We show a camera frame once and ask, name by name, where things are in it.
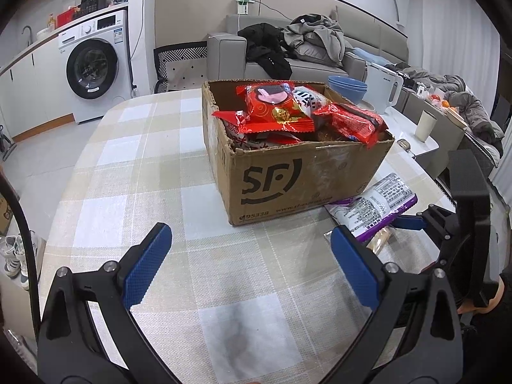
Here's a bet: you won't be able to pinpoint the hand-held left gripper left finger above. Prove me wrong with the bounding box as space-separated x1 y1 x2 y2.
38 223 182 384

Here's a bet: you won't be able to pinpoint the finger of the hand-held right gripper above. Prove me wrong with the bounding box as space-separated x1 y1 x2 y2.
394 204 456 249

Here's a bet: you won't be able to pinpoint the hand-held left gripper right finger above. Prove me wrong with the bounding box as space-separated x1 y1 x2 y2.
320 226 465 384

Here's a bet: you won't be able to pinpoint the brown snack packet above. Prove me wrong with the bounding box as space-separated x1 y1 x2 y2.
367 226 396 254

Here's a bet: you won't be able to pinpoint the purple snack packet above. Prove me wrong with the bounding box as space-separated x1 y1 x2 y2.
324 173 418 243

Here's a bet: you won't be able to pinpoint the red dark-striped snack packet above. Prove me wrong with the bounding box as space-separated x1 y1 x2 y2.
311 103 390 149

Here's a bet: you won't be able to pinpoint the white red snack bag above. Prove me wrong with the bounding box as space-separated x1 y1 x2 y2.
212 110 305 150
291 86 332 117

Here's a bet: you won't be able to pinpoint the red cookie packet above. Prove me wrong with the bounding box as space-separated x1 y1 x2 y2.
235 82 316 133

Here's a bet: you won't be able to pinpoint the person's right hand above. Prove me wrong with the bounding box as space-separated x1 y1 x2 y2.
457 276 505 315

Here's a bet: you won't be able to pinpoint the plaid tablecloth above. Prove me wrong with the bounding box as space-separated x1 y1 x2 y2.
38 88 457 384

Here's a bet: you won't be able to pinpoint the white side table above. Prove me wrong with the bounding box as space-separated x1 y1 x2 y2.
360 102 441 156

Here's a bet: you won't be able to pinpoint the beige cup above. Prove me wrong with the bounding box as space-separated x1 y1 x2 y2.
414 110 438 142

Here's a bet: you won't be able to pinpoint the grey blanket heap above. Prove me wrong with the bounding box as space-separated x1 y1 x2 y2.
400 66 505 156

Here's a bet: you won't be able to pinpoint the white sneakers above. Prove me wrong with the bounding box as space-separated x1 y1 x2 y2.
0 232 41 291

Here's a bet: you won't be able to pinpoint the white electric kettle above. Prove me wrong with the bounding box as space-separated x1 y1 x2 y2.
367 64 404 115

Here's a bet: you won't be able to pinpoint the floor cardboard box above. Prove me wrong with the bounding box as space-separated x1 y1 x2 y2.
0 196 14 236

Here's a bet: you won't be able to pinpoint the patterned chair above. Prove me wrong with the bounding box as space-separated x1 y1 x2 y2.
154 43 209 94

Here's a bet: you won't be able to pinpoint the white curtain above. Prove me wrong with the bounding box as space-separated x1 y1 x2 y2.
410 0 500 84

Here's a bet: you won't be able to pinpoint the white washing machine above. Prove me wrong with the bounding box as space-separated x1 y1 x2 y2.
59 9 133 124

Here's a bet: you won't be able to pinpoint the grey clothes pile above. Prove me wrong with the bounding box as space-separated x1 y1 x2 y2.
283 14 347 68

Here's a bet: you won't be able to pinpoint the white kitchen cabinet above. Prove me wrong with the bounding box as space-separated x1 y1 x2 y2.
0 38 76 142

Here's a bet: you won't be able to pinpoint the grey sofa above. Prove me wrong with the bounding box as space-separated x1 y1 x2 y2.
207 6 409 83

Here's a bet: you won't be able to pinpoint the black jacket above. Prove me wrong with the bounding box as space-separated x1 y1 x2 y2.
237 23 292 81

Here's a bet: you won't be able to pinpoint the red box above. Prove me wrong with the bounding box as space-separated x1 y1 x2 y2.
57 9 78 28

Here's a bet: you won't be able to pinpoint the black cable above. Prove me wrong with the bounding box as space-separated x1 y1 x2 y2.
0 174 41 316

